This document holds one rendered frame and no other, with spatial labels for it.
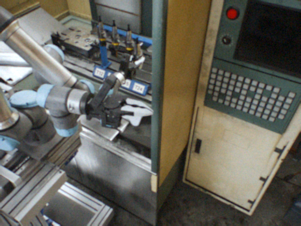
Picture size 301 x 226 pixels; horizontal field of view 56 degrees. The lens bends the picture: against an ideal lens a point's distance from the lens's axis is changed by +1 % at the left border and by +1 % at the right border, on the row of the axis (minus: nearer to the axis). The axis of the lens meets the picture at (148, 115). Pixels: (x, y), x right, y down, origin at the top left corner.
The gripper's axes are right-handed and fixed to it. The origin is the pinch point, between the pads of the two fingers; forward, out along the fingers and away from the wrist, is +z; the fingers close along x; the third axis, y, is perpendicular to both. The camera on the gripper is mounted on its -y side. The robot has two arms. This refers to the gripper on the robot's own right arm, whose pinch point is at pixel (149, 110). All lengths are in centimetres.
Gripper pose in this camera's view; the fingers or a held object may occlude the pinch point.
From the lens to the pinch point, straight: 81.0
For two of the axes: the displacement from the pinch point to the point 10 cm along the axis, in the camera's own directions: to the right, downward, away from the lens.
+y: -0.4, 7.9, 6.1
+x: -2.6, 5.8, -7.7
